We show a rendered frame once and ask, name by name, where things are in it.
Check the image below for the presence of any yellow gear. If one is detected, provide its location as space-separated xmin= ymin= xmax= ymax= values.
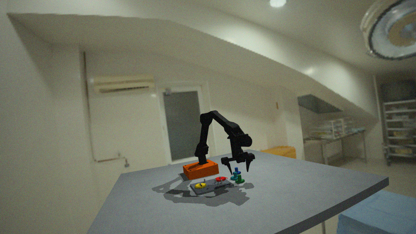
xmin=195 ymin=183 xmax=206 ymax=188

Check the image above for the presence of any teal gear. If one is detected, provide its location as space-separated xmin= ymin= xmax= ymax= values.
xmin=231 ymin=172 xmax=238 ymax=180

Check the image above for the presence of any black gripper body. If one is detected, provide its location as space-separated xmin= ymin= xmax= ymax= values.
xmin=221 ymin=146 xmax=255 ymax=164

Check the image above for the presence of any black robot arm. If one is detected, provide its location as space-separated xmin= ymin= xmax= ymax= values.
xmin=194 ymin=110 xmax=252 ymax=165

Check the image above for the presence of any green gear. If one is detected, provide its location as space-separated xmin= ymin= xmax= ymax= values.
xmin=235 ymin=175 xmax=245 ymax=183

